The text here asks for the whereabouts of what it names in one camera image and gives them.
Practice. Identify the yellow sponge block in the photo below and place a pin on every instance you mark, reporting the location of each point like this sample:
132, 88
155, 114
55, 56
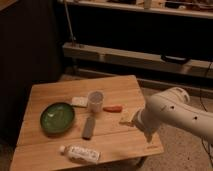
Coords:
127, 117

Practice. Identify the white sponge block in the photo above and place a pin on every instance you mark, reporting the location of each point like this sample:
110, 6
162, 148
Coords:
79, 101

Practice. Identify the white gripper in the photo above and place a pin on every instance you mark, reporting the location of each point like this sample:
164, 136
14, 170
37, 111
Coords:
143, 122

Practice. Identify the orange carrot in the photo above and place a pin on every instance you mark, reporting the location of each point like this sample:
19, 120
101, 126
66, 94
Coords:
113, 109

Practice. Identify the grey rectangular bar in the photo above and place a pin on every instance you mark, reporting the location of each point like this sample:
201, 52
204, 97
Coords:
88, 128

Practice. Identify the black device on shelf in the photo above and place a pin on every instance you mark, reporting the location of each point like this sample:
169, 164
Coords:
176, 60

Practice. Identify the metal stand pole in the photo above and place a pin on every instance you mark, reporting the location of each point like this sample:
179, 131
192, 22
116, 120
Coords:
72, 37

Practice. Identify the wooden shelf unit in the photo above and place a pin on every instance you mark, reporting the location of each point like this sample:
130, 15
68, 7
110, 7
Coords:
124, 34

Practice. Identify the clear plastic cup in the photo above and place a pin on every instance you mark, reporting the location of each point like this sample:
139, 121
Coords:
95, 101

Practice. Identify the white plastic bottle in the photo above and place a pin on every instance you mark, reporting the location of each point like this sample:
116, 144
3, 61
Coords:
80, 153

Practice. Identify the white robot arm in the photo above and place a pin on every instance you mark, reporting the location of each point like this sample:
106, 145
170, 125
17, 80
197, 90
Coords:
171, 107

